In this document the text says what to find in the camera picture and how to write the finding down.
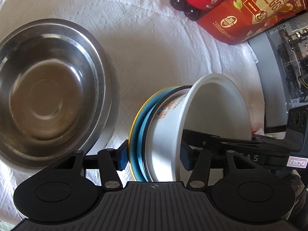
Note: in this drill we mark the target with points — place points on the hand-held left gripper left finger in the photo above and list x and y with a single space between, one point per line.
122 155

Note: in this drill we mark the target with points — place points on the white paper bowl orange print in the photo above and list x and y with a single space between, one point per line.
216 105

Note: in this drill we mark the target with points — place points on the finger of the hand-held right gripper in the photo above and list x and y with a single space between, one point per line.
216 140

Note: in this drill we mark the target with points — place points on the grey computer case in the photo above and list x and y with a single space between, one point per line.
272 77

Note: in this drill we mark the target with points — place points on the person's right hand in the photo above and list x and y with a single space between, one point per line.
300 188

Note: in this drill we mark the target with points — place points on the red snack bag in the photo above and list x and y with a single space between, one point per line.
240 16

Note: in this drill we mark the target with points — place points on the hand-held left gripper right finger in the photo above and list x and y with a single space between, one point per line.
185 157

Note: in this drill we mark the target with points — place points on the stainless steel bowl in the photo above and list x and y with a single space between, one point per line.
48 89

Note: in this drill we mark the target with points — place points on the blue bowl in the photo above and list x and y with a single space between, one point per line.
140 149

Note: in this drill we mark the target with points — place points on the white textured tablecloth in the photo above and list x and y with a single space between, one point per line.
144 53

